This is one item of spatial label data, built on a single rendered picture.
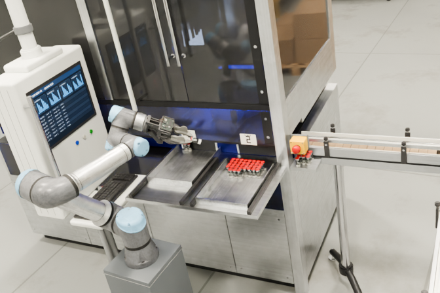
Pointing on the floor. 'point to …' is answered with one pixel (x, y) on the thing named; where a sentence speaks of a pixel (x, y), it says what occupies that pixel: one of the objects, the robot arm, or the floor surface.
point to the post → (279, 118)
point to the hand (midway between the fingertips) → (189, 138)
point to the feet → (345, 270)
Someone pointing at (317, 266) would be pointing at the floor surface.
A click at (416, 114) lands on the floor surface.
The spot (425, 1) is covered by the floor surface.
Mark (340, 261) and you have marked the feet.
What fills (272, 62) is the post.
